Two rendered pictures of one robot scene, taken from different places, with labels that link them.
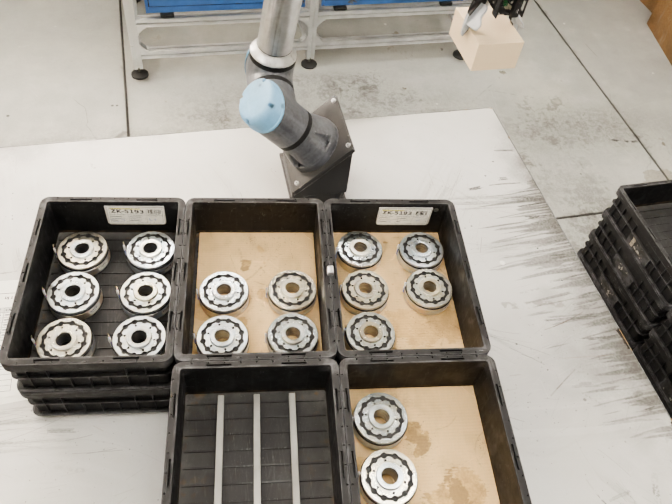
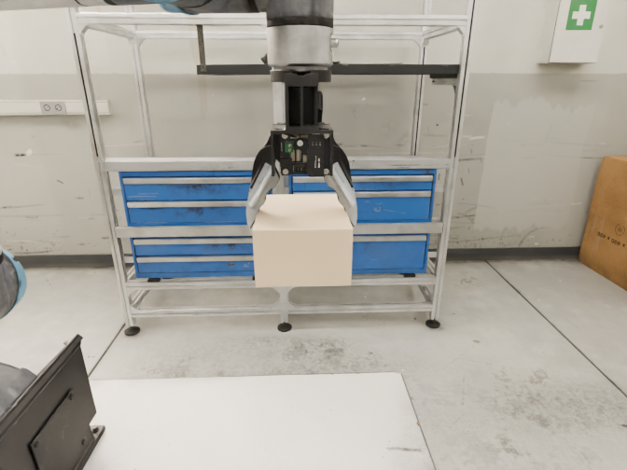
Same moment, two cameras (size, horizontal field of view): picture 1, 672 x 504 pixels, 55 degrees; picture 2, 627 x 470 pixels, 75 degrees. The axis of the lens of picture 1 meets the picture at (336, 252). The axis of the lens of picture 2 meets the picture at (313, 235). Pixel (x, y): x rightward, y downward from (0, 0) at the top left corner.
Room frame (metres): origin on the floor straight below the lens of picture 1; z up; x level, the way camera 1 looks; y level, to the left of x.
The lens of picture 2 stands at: (0.97, -0.47, 1.29)
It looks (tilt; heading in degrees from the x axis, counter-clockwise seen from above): 21 degrees down; 18
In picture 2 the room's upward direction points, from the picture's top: straight up
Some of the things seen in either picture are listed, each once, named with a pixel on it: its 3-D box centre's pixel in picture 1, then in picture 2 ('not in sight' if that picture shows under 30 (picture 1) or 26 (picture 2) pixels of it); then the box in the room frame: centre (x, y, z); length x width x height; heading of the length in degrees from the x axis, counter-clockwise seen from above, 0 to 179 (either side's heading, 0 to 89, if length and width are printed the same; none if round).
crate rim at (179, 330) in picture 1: (256, 274); not in sight; (0.75, 0.15, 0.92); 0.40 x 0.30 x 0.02; 12
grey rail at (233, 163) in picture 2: not in sight; (280, 162); (2.77, 0.30, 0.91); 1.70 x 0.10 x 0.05; 111
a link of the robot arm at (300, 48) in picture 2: not in sight; (302, 51); (1.45, -0.30, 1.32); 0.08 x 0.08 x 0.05
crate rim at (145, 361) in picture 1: (102, 275); not in sight; (0.69, 0.45, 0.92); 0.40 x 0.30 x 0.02; 12
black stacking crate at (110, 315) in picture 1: (107, 290); not in sight; (0.69, 0.45, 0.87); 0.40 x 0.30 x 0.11; 12
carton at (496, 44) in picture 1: (485, 37); (301, 235); (1.47, -0.29, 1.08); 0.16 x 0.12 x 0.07; 21
